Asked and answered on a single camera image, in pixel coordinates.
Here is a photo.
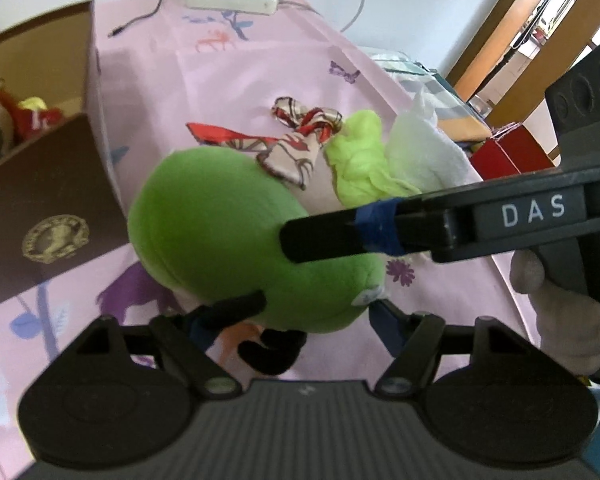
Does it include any grey orange checked blanket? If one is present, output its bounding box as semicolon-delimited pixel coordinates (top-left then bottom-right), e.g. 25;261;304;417
420;77;491;144

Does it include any pale green folded cloth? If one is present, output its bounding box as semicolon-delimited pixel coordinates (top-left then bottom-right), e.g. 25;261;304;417
367;50;436;81

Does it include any yellow-green cloth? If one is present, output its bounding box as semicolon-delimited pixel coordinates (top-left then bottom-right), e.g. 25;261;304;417
325;110;424;207

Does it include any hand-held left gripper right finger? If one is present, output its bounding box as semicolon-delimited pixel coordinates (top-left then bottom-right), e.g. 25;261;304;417
367;300;536;399

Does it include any pink printed tablecloth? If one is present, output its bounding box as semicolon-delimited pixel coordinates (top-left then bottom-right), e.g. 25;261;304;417
0;0;531;480

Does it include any wooden door frame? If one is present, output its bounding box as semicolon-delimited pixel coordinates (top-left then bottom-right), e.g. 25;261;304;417
447;0;543;101

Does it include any white fluffy cloth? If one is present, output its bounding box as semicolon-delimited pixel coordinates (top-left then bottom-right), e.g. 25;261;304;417
385;90;483;194

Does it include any brown cardboard box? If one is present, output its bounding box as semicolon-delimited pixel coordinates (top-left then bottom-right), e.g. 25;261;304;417
0;0;131;314

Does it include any red beige patterned scarf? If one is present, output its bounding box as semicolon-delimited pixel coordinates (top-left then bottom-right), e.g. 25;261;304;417
186;96;343;191

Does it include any green plush toy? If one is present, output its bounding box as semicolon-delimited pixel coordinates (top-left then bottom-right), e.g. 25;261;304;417
127;147;387;376

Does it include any red box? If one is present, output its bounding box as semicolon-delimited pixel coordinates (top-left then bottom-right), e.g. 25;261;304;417
470;122;556;181

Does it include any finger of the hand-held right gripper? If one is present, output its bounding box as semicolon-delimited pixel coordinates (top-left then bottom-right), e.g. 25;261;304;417
279;194;446;264

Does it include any person's right hand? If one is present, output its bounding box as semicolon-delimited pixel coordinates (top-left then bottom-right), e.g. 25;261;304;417
510;251;600;376

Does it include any red patterned cloth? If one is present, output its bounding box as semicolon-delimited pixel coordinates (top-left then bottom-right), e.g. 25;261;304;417
0;87;64;144

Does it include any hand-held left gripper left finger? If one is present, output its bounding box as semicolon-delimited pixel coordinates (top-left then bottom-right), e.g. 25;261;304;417
74;310;242;401

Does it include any wooden glass-pane door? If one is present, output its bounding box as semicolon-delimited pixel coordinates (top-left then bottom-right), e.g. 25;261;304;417
480;0;600;131

